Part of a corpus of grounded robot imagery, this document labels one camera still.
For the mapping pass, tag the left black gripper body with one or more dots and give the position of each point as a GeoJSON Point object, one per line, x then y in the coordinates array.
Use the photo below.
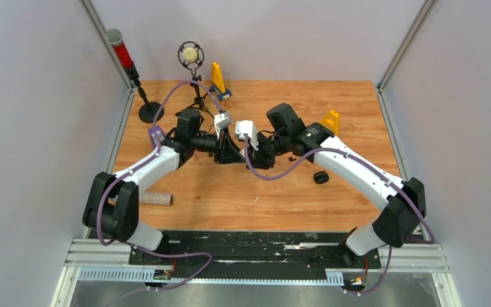
{"type": "Point", "coordinates": [224, 136]}

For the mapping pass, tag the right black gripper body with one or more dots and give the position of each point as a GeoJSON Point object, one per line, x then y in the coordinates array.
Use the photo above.
{"type": "Point", "coordinates": [267, 150]}

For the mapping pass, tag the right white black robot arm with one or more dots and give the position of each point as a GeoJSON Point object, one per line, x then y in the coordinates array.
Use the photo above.
{"type": "Point", "coordinates": [402, 203]}

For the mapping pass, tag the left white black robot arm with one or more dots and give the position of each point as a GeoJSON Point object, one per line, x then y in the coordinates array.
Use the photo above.
{"type": "Point", "coordinates": [112, 208]}

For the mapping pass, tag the black earbud case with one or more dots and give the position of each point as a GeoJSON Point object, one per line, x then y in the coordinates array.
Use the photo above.
{"type": "Point", "coordinates": [321, 177]}

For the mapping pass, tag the yellow blue toy block tower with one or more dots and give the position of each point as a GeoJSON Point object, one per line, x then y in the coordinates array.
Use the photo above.
{"type": "Point", "coordinates": [217, 83]}

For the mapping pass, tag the purple box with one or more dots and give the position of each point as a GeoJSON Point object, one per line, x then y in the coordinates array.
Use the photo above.
{"type": "Point", "coordinates": [156, 136]}

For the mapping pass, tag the yellow green toy block stack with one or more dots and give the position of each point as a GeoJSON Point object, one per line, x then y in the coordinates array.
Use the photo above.
{"type": "Point", "coordinates": [331, 122]}

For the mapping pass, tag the red microphone on stand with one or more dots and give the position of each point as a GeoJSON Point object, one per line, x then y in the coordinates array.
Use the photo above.
{"type": "Point", "coordinates": [149, 111]}

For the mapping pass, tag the glittery silver tube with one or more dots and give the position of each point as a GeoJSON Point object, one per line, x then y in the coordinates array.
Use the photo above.
{"type": "Point", "coordinates": [156, 199]}

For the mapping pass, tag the cream microphone on tripod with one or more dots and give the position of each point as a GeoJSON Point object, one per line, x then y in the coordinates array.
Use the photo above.
{"type": "Point", "coordinates": [191, 57]}

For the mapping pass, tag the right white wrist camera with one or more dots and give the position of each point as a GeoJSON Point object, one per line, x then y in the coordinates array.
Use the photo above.
{"type": "Point", "coordinates": [247, 128]}

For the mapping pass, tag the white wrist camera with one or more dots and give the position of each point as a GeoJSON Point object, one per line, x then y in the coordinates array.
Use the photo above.
{"type": "Point", "coordinates": [247, 128]}
{"type": "Point", "coordinates": [221, 121]}

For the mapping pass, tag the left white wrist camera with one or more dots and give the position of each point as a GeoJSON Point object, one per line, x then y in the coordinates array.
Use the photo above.
{"type": "Point", "coordinates": [221, 121]}

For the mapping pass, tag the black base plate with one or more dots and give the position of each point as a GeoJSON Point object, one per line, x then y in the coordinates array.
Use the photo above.
{"type": "Point", "coordinates": [255, 255]}

